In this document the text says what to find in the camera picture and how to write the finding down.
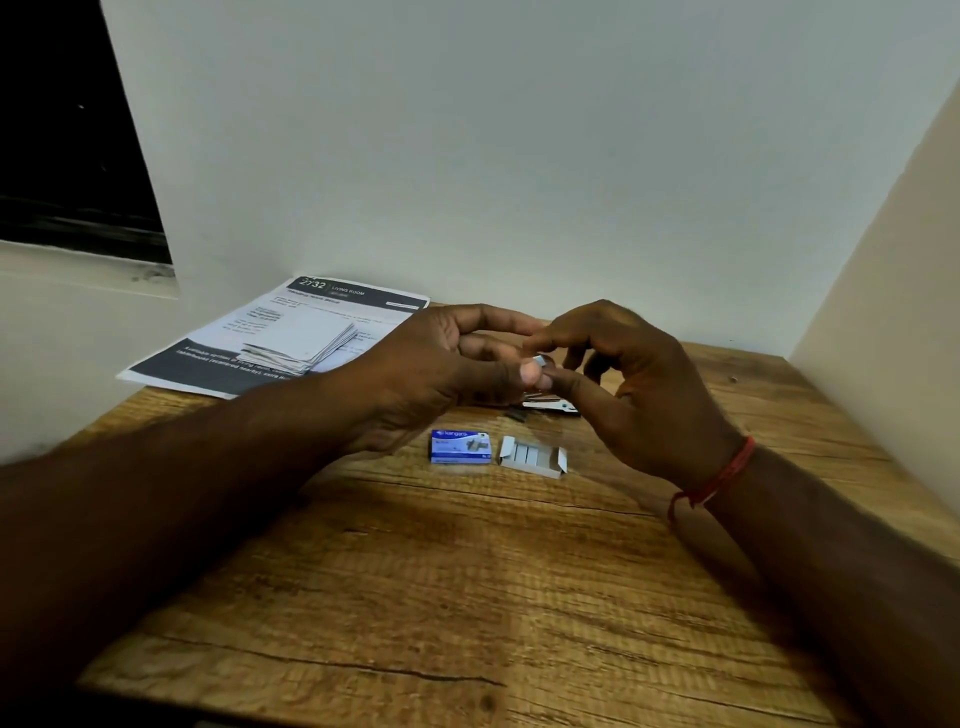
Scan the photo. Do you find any person's left hand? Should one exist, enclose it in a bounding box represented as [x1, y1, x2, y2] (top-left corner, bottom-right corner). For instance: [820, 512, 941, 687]
[333, 303, 555, 458]

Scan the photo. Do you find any person's left forearm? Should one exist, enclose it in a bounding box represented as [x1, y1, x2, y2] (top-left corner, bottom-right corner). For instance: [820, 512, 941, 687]
[0, 366, 376, 702]

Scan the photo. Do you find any black and white stapler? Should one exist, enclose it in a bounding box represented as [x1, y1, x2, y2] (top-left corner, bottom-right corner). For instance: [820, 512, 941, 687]
[504, 397, 583, 423]

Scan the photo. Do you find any blue staple box sleeve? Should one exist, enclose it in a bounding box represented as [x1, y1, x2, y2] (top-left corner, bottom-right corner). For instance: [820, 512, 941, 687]
[429, 429, 494, 466]

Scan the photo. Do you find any person's right hand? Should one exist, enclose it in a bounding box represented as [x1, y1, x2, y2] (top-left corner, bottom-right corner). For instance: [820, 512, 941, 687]
[523, 299, 750, 494]

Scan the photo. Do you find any printed paper sheet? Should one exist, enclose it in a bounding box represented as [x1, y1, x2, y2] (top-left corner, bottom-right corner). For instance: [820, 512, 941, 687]
[116, 275, 431, 401]

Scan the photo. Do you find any dark window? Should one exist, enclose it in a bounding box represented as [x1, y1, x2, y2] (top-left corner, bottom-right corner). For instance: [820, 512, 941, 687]
[0, 0, 174, 266]

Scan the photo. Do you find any red thread bracelet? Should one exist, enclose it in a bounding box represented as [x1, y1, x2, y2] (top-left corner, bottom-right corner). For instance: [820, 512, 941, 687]
[666, 435, 757, 527]

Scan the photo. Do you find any stack of white papers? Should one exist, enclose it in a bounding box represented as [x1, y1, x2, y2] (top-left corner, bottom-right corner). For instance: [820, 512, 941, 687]
[239, 321, 360, 377]

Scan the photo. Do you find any white staple box tray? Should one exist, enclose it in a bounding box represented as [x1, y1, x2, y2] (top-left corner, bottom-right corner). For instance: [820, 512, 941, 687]
[498, 435, 570, 480]

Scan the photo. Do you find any person's right forearm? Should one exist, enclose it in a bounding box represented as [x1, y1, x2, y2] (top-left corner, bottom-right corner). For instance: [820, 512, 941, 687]
[671, 444, 960, 728]

